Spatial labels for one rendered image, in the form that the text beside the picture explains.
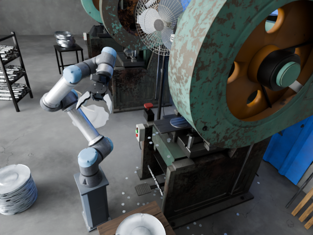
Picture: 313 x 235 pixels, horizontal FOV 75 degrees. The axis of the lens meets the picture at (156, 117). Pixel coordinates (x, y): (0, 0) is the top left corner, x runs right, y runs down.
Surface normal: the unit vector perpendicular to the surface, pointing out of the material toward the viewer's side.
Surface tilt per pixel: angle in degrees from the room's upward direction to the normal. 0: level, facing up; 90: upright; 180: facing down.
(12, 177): 0
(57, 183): 0
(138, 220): 0
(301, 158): 90
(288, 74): 90
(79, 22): 90
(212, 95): 90
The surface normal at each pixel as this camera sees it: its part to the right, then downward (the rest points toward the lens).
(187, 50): -0.89, 0.00
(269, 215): 0.07, -0.84
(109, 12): 0.35, 0.53
